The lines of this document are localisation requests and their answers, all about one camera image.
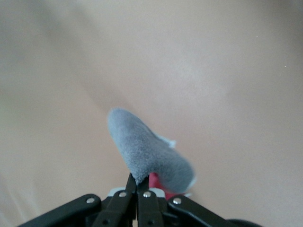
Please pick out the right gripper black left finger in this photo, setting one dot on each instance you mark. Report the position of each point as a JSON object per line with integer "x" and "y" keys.
{"x": 113, "y": 208}

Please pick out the grey microfibre towel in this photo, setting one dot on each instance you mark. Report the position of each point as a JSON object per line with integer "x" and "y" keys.
{"x": 142, "y": 146}

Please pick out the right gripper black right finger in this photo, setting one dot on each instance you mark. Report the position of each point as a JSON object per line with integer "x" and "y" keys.
{"x": 149, "y": 210}

